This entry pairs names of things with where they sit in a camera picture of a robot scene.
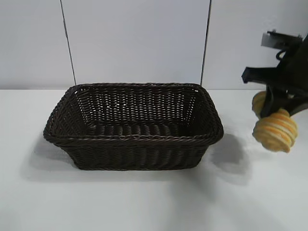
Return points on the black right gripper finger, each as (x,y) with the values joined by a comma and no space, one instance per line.
(270,103)
(298,106)

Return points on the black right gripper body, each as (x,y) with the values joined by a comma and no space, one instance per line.
(298,77)

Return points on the long striped bread roll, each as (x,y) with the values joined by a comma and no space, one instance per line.
(274,131)

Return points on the dark brown wicker basket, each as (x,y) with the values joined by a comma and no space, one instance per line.
(134,150)

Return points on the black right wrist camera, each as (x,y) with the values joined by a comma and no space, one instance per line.
(276,39)

